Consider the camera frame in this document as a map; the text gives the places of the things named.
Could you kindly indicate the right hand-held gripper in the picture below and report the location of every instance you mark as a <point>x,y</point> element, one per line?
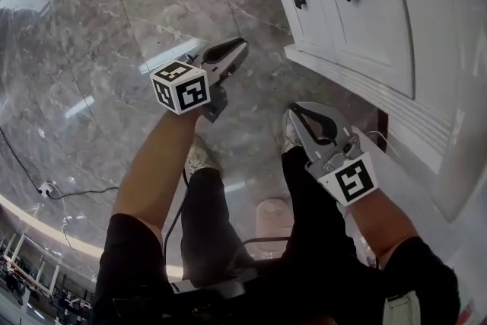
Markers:
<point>352,179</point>

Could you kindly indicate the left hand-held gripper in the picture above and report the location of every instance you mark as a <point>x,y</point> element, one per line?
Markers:
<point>180,87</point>

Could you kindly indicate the white cabinet drawer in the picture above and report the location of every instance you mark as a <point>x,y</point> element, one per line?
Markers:
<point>373,19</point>
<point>308,19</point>

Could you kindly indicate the person's right forearm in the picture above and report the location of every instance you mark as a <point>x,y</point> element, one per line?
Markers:
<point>384,224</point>

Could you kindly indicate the person's left forearm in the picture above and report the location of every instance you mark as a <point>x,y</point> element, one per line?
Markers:
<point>152,163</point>

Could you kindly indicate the person's right patterned shoe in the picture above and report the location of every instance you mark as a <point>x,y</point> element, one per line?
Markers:
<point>291,131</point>

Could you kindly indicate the person's patterned shoe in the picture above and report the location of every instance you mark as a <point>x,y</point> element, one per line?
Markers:
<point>291,131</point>
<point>199,158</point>

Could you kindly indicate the person's black trousers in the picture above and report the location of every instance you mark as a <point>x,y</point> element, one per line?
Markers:
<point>316,201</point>

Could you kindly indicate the person's left patterned shoe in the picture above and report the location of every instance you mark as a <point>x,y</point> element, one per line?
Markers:
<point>199,158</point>

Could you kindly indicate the white vanity cabinet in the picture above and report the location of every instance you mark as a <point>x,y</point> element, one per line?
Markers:
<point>456,49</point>

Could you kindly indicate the white power strip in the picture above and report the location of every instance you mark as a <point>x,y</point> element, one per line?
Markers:
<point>46,188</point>

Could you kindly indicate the person's black shirt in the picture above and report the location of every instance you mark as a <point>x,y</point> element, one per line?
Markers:
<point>125,270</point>

